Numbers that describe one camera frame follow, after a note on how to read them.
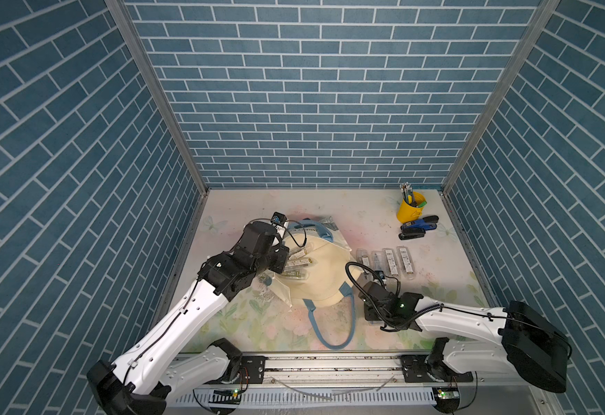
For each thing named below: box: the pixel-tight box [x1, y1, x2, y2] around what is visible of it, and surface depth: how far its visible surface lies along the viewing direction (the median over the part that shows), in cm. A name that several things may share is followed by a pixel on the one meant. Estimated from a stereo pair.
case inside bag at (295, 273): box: [280, 266, 310, 281], surface depth 93 cm
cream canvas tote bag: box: [283, 218, 359, 350], surface depth 88 cm
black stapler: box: [398, 225, 427, 241], surface depth 107 cm
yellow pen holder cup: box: [396, 191, 427, 224], surface depth 105 cm
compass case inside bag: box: [284, 256, 319, 271], surface depth 94 cm
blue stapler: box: [401, 214, 440, 231], surface depth 107 cm
